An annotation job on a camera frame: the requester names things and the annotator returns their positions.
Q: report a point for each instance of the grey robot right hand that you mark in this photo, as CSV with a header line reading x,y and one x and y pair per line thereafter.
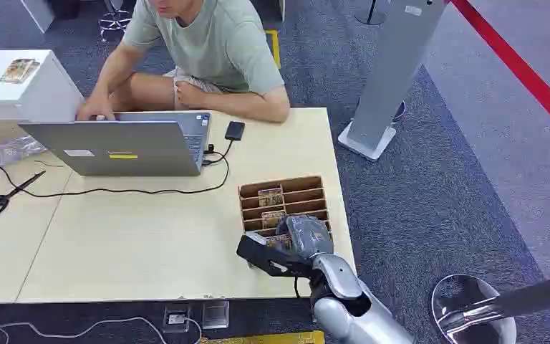
x,y
310,235

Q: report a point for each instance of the person's left hand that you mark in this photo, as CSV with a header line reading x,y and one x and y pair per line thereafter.
x,y
189,95

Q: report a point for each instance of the person's right hand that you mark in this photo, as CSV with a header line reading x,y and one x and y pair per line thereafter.
x,y
95,110

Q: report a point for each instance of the printed card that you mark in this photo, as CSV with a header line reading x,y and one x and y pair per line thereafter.
x,y
270,196
272,219
280,241

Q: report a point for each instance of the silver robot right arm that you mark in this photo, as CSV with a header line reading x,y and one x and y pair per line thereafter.
x,y
351,304

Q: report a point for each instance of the wooden card box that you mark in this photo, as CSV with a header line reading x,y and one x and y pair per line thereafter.
x,y
303,194

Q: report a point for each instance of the silver laptop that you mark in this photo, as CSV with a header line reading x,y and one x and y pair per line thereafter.
x,y
113,147

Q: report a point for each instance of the black smartphone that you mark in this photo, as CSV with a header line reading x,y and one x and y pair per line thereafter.
x,y
235,130

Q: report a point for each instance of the person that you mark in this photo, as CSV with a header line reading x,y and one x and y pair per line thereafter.
x,y
218,42

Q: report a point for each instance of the white cabinet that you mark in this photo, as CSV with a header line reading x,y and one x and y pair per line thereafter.
x,y
28,95

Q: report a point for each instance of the chrome chair base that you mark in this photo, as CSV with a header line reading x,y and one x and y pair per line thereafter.
x,y
113,21

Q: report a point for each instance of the clear plastic bag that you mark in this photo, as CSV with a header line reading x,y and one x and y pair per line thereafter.
x,y
14,149

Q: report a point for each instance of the yellow floor mat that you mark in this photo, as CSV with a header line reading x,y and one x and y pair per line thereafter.
x,y
265,338

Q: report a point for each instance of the square floor plate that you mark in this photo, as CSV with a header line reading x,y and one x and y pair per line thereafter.
x,y
215,315

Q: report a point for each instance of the black scissors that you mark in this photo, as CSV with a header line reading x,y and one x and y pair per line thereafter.
x,y
4,197

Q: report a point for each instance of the floor socket box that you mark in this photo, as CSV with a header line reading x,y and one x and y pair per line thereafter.
x,y
177,319

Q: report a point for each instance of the grey pillar with white base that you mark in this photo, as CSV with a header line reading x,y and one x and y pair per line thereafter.
x,y
389,71

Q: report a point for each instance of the red barrier band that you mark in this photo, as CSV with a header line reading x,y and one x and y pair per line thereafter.
x,y
517,66

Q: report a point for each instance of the yellow frame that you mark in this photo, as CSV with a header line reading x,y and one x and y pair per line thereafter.
x,y
275,47

